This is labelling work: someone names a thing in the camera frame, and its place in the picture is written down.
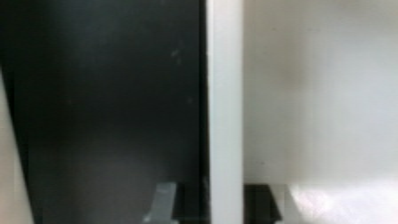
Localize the white U-shaped fence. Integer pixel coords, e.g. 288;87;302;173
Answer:
0;73;34;224

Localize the white square table top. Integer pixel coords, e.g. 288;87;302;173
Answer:
206;0;398;224

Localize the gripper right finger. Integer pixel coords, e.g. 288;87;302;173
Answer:
244;184;302;224

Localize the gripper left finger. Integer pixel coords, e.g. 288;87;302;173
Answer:
141;182;205;224

